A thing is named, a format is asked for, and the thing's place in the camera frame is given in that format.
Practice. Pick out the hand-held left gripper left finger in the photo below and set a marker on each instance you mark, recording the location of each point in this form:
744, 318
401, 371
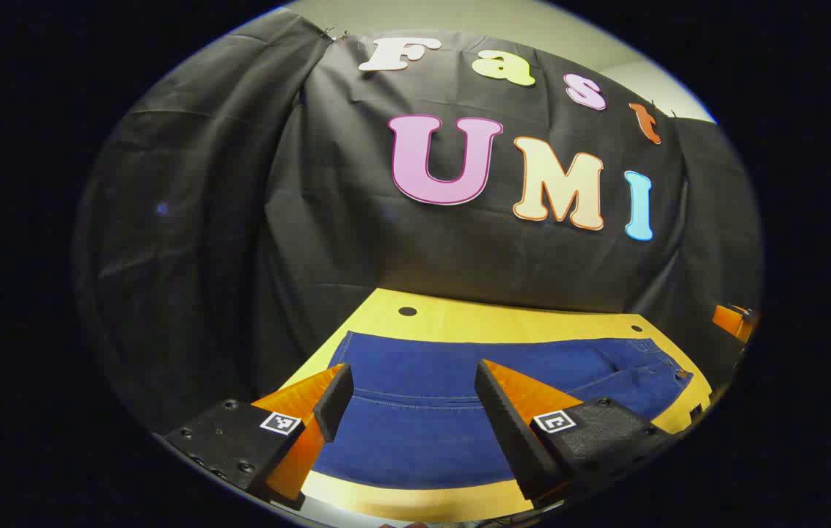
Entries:
334, 400

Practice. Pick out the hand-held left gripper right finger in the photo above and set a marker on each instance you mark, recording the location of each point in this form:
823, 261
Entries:
510, 425

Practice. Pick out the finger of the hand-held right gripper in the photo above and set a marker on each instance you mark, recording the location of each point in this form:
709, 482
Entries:
732, 320

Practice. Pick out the blue jeans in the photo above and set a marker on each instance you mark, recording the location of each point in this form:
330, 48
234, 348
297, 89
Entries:
415, 367

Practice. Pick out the black backdrop cloth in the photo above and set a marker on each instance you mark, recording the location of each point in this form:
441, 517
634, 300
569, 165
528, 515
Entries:
239, 220

